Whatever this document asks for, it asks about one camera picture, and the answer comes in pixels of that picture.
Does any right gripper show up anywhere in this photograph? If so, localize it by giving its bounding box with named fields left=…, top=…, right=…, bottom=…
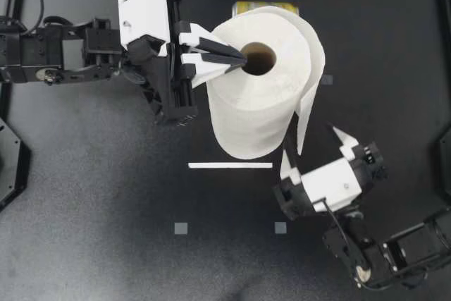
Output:
left=273, top=124, right=388, bottom=221

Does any yellow drink can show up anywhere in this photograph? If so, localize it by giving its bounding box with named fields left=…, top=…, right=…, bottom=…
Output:
left=232, top=1, right=300, bottom=17

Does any black hexagonal arm base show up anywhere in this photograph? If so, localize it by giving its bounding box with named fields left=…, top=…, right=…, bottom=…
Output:
left=0, top=116, right=32, bottom=212

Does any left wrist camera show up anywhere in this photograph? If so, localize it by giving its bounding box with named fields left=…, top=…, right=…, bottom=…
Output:
left=117, top=0, right=171, bottom=58

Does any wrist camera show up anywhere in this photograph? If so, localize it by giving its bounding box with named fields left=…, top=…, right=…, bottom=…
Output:
left=299, top=158, right=364, bottom=214
left=117, top=0, right=171, bottom=58

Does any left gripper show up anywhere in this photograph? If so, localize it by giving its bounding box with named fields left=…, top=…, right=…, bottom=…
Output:
left=126, top=0, right=247, bottom=126

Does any white paper towel roll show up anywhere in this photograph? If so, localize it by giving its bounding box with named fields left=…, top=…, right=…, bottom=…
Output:
left=206, top=6, right=326, bottom=161

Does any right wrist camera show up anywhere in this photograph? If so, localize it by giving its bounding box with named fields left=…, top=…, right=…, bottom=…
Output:
left=299, top=158, right=364, bottom=214

